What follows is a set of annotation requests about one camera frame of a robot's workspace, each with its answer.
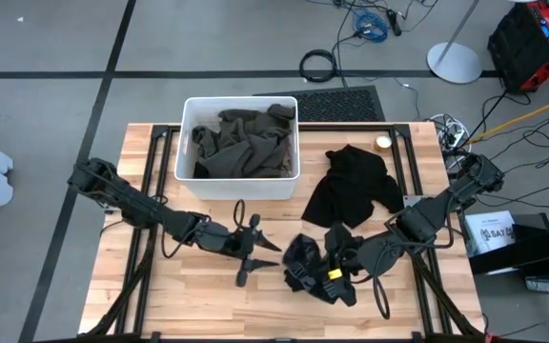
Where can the olive green sweatshirt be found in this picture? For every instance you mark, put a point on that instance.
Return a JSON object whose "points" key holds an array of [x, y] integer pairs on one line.
{"points": [[246, 147]]}

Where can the black metal table frame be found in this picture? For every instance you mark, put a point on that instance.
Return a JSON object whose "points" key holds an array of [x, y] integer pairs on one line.
{"points": [[400, 131]]}

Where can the white plastic woven basket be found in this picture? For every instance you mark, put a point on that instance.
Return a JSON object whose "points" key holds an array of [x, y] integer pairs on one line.
{"points": [[236, 188]]}

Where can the black and red case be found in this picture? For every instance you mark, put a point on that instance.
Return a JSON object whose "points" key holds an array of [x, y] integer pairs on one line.
{"points": [[522, 47]]}

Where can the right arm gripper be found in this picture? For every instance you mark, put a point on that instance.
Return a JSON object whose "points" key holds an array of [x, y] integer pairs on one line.
{"points": [[336, 271]]}

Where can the black furniture panel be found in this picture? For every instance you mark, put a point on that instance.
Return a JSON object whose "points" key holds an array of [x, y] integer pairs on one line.
{"points": [[541, 243]]}

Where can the white printed box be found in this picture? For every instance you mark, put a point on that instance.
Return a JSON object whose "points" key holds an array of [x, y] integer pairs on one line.
{"points": [[489, 233]]}

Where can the black perforated floor mat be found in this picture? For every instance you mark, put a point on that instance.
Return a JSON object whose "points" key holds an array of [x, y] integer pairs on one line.
{"points": [[346, 105]]}

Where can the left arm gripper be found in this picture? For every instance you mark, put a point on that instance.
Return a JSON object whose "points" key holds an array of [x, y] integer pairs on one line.
{"points": [[229, 240]]}

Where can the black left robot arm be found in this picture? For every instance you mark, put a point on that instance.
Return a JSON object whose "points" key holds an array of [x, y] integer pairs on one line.
{"points": [[131, 202]]}

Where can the black power adapter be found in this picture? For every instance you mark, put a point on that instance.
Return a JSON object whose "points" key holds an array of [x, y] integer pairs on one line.
{"points": [[395, 26]]}

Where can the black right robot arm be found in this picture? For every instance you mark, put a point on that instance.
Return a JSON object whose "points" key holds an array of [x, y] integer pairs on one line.
{"points": [[436, 214]]}

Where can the grey floor stand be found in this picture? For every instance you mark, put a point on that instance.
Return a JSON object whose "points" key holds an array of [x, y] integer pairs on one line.
{"points": [[455, 64]]}

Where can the brown tape roll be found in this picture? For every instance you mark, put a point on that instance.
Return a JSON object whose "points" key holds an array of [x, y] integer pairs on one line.
{"points": [[383, 143]]}

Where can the yellow tape strip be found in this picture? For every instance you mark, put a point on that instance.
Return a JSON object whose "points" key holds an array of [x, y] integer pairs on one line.
{"points": [[335, 274]]}

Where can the black garment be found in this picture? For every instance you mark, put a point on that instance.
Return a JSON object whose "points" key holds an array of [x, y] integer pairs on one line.
{"points": [[351, 186]]}

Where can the grey flat device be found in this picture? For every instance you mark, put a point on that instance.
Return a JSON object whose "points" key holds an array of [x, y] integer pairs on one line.
{"points": [[543, 284]]}

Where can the white power strip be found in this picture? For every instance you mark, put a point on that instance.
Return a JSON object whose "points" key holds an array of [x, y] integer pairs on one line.
{"points": [[451, 135]]}

